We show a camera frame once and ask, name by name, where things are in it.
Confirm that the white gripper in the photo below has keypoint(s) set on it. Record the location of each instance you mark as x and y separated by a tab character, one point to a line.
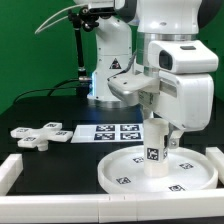
185	101

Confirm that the white round table top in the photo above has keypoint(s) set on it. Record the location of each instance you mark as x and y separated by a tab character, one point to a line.
131	170

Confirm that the white cross table base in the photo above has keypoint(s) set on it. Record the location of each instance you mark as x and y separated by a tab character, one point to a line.
31	138

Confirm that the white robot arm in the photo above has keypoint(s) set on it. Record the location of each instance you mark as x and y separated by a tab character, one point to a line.
126	28

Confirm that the white right fence bar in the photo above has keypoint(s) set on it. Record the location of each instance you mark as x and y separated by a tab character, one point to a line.
216	156

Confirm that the white marker tag sheet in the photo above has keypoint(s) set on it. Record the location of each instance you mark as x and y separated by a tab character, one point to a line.
108	133

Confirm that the white left fence bar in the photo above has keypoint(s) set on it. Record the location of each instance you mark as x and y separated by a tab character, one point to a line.
10	170

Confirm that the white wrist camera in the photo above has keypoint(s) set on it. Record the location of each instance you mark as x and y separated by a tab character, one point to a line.
182	57

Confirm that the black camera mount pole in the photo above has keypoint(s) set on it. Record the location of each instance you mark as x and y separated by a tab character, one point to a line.
81	46

